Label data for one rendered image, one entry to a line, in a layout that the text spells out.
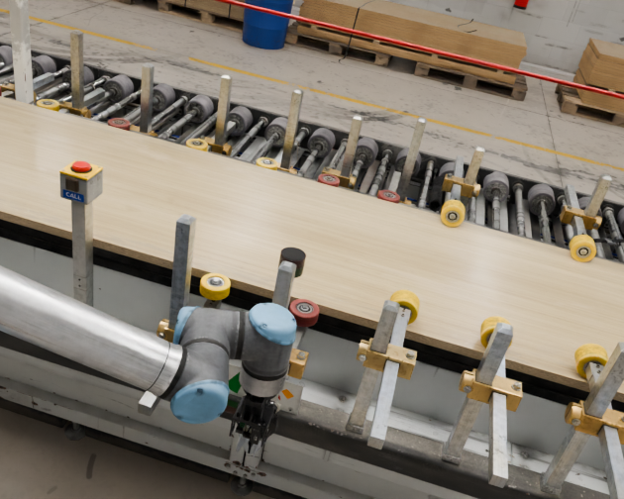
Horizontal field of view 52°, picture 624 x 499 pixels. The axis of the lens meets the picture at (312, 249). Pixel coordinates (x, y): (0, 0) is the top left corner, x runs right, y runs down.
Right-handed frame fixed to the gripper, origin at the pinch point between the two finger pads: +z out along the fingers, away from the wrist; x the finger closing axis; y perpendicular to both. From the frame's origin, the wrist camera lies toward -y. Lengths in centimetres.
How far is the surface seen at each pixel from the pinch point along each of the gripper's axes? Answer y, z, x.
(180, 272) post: -24.3, -21.0, -29.0
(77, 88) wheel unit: -133, -16, -121
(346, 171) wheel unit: -134, -11, -8
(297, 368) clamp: -24.4, -3.5, 3.3
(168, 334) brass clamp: -24.2, -1.9, -30.4
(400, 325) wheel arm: -38.7, -14.8, 24.6
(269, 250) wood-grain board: -64, -10, -17
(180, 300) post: -24.5, -12.9, -28.4
